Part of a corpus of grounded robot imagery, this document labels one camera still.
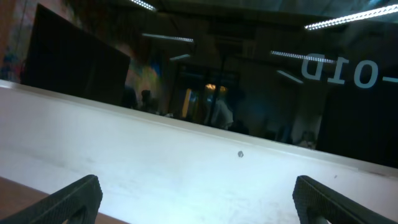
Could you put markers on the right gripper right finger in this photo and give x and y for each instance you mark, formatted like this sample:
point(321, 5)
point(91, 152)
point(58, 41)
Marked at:
point(317, 203)

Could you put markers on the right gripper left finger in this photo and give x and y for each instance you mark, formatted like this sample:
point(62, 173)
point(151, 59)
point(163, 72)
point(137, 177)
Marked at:
point(77, 203)

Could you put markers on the dark monitor panel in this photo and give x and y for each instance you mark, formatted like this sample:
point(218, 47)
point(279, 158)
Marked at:
point(65, 59)

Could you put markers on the dark glass window pane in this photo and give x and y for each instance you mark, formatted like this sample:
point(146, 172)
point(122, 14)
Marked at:
point(319, 74)

